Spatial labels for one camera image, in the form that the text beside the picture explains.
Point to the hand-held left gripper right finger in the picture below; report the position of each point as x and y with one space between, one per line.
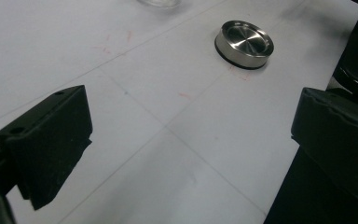
335 137

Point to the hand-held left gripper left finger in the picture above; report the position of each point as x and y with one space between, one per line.
48 140

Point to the round metal dish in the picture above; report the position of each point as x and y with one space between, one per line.
245 43

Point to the clear glass jar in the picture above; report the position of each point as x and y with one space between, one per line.
160 2

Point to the white table sheet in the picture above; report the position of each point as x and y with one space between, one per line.
155 124

